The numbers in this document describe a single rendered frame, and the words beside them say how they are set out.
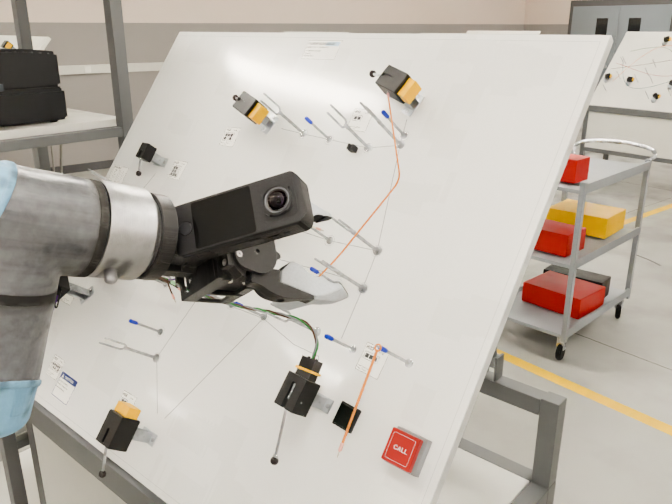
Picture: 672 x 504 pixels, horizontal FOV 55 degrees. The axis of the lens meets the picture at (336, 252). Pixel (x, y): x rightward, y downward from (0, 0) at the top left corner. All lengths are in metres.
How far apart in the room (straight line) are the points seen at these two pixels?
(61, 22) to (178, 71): 6.79
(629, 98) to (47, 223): 7.63
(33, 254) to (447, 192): 0.80
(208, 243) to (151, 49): 8.48
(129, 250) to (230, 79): 1.18
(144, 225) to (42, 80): 1.40
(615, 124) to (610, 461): 5.35
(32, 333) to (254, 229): 0.17
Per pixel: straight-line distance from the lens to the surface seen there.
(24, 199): 0.48
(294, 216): 0.50
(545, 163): 1.10
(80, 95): 8.67
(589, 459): 3.03
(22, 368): 0.51
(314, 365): 1.05
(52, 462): 1.88
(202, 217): 0.54
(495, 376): 1.43
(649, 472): 3.05
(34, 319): 0.50
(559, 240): 3.56
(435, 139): 1.21
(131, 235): 0.50
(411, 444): 0.99
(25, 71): 1.87
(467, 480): 1.48
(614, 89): 8.09
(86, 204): 0.49
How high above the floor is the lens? 1.70
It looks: 19 degrees down
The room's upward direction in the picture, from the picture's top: straight up
